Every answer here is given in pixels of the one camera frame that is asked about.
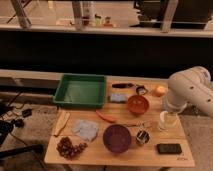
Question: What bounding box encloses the wooden spatula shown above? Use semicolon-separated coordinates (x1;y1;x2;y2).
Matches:
54;111;70;136

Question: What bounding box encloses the purple bowl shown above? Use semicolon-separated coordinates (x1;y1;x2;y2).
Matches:
103;124;132;154

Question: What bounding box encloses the orange fruit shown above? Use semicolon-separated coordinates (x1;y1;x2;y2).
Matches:
153;86;167;97

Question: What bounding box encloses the bunch of dark grapes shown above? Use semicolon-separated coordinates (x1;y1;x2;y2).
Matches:
56;137;87;160

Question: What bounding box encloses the blue sponge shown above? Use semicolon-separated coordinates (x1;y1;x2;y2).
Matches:
110;94;127;103

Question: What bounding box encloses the green plastic tray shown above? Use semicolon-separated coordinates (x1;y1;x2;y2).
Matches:
53;74;106;109

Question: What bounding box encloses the small black measuring cup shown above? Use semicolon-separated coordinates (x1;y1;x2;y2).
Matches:
136;85;148;95

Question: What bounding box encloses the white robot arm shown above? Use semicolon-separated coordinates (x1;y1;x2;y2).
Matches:
162;66;213;118

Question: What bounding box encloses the clear glass cup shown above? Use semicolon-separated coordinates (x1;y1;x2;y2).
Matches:
158;111;178;131

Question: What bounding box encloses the small metal cup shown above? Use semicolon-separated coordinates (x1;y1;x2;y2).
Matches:
136;130;150;146

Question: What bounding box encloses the orange bowl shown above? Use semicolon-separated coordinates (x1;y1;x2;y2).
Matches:
127;95;149;115

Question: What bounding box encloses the black phone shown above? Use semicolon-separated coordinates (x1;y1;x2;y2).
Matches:
156;143;182;154

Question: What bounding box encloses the metal whisk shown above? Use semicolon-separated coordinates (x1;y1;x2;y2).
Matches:
122;121;151;129

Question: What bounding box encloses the light blue towel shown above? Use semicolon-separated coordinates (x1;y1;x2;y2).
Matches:
72;119;99;142

